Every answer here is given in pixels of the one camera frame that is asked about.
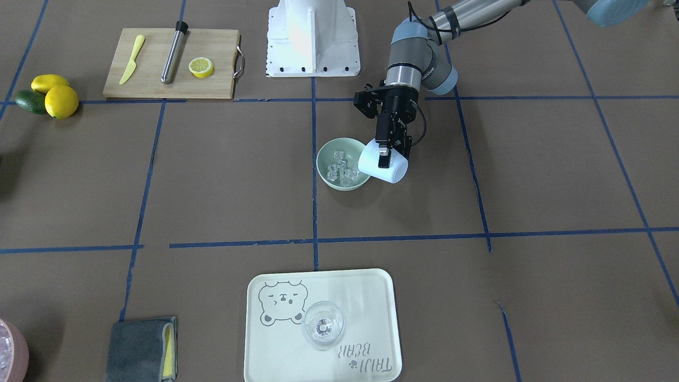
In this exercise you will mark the pink bowl with ice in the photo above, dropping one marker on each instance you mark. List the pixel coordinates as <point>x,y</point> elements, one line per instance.
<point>14,353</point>

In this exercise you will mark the yellow plastic knife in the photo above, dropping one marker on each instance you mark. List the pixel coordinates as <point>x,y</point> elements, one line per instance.
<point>131,65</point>

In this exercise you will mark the grey folded cloth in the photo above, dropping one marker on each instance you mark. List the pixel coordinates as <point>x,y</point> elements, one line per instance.
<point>143,350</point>

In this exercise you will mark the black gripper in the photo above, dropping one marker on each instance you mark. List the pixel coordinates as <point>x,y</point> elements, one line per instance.
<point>399,107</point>

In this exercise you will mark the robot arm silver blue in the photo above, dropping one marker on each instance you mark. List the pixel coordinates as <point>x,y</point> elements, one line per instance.
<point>414,64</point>

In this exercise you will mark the lemon half slice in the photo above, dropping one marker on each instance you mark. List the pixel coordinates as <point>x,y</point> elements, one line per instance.
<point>201,67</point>

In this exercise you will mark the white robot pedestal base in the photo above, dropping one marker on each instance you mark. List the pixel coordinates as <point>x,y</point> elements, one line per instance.
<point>312,39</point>

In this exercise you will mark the green avocado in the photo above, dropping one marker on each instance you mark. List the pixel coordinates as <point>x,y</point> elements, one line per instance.
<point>31,101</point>

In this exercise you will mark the cream bear tray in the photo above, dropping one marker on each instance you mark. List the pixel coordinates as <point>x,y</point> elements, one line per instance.
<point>276,348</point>

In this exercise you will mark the light blue plastic cup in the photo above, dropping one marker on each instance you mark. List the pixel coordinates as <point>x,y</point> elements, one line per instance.
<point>374,162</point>

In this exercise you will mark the green ceramic bowl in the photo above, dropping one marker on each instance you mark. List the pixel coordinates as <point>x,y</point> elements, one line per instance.
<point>337,164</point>

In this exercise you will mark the clear wine glass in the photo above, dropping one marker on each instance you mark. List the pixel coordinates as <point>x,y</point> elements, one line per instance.
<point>324,325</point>

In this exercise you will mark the yellow lemon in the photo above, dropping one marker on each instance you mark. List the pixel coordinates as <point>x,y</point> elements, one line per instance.
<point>61,101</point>
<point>43,83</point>

